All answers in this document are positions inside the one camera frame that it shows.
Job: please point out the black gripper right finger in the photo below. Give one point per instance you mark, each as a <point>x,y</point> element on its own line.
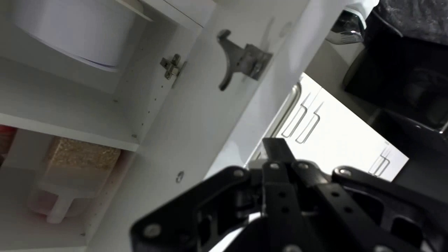
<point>363,213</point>

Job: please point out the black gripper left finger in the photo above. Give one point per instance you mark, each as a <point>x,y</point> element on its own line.
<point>202,216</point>

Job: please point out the white cabinet door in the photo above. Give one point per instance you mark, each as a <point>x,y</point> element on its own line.
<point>197,120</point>
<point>318,128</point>

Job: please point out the white closed cabinet door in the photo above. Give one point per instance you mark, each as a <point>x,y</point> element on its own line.
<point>318,128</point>

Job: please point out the metal cabinet hinge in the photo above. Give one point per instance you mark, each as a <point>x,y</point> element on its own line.
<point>248,61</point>

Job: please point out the white kitchen cabinet body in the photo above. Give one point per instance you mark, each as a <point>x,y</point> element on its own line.
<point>45,94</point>

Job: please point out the clear container with lid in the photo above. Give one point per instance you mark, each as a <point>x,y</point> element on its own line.
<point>73,173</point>

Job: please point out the white bowl on shelf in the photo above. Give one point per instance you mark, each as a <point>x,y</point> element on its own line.
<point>88,31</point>

